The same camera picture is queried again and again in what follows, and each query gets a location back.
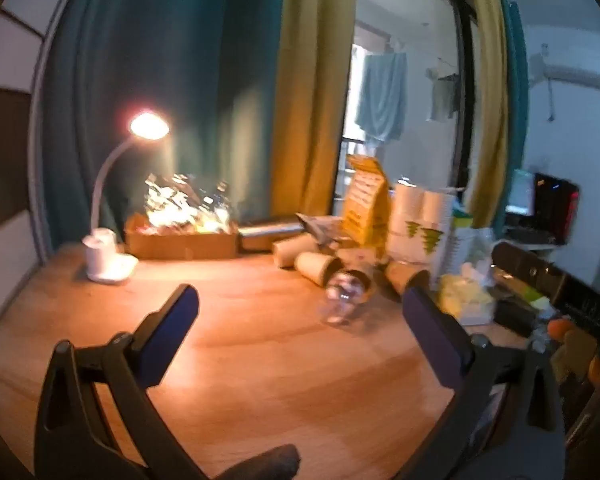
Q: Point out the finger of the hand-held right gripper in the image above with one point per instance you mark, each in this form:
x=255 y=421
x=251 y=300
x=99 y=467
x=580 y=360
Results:
x=527 y=267

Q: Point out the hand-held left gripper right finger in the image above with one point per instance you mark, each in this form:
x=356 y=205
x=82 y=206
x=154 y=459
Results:
x=432 y=340

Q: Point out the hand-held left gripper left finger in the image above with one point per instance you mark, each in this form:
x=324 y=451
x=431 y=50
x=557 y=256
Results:
x=172 y=327

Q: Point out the brown paper cup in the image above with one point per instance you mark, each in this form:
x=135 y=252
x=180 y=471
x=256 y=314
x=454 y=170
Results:
x=289 y=252
x=317 y=266
x=359 y=264
x=405 y=277

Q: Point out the white tree-print cup stack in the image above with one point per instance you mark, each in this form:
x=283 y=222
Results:
x=405 y=220
x=434 y=232

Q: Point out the black and red computer case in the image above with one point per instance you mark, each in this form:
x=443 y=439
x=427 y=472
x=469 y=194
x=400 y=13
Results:
x=555 y=205

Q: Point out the white and green box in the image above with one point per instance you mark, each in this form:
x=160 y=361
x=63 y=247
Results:
x=464 y=240

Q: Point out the computer monitor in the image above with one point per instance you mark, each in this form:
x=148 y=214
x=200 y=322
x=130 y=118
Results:
x=520 y=192

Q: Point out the cardboard box of shiny wrappers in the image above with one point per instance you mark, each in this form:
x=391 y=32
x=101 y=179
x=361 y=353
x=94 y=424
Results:
x=185 y=230

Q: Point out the white gooseneck desk lamp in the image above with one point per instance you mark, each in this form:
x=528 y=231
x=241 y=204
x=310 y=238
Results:
x=105 y=255

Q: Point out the silver metal cylinder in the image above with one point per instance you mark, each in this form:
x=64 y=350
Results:
x=267 y=232

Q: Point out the yellow paper bag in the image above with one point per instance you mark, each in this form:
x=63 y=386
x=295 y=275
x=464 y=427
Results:
x=365 y=200

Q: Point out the grey pointed object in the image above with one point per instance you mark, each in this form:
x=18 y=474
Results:
x=317 y=229

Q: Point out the yellow curtain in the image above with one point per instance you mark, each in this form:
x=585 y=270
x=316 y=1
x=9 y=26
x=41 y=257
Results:
x=312 y=85
x=487 y=100

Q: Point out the teal curtain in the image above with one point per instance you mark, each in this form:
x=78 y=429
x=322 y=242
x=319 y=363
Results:
x=515 y=85
x=170 y=85

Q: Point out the grey hanging garment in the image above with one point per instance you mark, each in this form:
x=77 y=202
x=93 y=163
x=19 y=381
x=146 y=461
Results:
x=442 y=95

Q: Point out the white air conditioner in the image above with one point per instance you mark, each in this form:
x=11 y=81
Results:
x=570 y=72

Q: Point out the light blue hanging towel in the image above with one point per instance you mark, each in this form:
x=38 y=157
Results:
x=382 y=97

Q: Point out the black sliding door frame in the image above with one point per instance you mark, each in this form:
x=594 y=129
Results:
x=464 y=100

